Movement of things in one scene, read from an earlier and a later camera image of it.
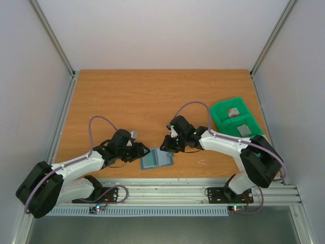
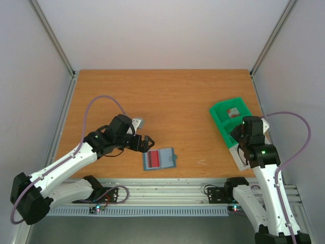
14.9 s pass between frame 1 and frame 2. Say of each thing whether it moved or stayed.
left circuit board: stayed
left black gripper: moved
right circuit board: stayed
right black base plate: stayed
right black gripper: moved
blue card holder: stayed
